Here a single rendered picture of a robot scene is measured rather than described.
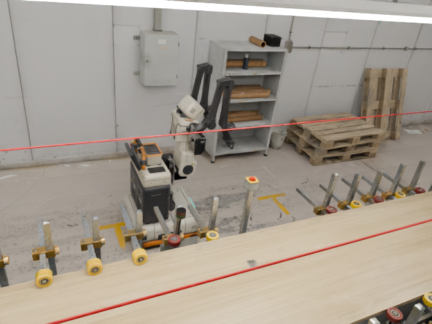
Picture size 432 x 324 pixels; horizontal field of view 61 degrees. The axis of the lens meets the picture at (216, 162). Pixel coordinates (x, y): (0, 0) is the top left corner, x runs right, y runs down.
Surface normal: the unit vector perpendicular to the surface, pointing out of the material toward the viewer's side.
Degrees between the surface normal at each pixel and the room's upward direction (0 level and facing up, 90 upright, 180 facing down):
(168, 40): 90
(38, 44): 90
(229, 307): 0
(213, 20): 90
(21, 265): 0
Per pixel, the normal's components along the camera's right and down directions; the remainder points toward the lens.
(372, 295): 0.11, -0.87
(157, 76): 0.41, 0.49
